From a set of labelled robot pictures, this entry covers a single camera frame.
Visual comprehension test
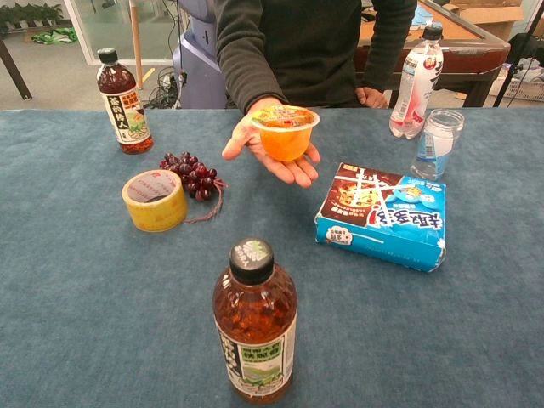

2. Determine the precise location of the person's left hand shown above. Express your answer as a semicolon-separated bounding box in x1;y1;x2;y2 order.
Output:
355;86;389;109

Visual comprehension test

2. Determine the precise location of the person's right hand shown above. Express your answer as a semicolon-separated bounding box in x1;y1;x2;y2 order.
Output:
221;97;321;190

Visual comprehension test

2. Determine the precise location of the orange jelly cup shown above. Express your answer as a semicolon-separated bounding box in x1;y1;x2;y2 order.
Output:
250;104;320;164

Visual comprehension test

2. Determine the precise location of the person's right forearm dark sleeve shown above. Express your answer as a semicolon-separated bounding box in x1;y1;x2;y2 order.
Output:
213;0;290;116

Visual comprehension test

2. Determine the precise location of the person's left forearm dark sleeve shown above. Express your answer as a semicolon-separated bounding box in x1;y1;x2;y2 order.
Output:
363;0;418;93

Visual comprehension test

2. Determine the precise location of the lilac grey robot base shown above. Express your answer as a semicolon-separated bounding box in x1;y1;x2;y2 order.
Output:
172;0;229;110

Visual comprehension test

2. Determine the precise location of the white pink drink bottle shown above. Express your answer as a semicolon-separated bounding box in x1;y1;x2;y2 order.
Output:
388;25;445;140

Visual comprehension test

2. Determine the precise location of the person's torso dark sweater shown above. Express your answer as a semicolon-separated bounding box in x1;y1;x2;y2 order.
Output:
250;0;386;109

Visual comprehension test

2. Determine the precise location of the clear capless bottle blue label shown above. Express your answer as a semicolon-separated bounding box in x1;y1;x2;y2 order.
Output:
410;109;466;182

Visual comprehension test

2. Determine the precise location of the purple plastic grape bunch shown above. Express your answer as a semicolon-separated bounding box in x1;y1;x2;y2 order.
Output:
158;151;230;224

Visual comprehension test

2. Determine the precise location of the blue cookie box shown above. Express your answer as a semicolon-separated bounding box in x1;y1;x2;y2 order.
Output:
314;161;448;274

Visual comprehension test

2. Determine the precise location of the brown wooden table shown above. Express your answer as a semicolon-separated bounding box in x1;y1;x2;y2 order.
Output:
354;0;512;108

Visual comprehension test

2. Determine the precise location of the yellow packing tape roll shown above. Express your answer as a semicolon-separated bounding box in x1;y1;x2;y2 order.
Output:
121;168;189;233

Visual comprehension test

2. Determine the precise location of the open cardboard box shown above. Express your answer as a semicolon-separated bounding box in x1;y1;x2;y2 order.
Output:
441;0;529;43

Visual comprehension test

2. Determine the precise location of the black tripod stand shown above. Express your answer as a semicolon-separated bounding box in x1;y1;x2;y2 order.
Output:
492;0;544;108

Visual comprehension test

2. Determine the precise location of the white plastic basket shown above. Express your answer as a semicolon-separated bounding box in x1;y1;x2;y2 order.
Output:
495;63;544;101

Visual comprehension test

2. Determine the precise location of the tea bottle green label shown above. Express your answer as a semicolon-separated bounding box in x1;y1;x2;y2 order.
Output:
212;237;298;406

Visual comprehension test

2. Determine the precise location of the tea bottle yellow white label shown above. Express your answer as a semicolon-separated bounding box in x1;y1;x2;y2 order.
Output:
96;48;155;156

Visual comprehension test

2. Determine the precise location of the wooden pole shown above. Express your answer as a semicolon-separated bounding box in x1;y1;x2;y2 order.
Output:
128;0;145;90

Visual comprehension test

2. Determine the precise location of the blue felt table cloth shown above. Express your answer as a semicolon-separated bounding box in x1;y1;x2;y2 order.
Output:
0;106;544;408

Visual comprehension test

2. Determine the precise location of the green cloth on floor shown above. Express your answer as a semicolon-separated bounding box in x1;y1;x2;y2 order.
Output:
31;26;79;45

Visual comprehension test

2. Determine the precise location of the black table leg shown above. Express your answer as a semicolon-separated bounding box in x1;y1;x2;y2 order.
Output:
0;37;33;101

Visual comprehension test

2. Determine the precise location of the row of potted plants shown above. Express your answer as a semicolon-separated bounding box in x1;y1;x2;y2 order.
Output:
0;3;65;36

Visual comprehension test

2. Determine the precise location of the tangle of black cables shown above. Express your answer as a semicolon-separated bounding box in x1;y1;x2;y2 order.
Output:
141;66;183;110

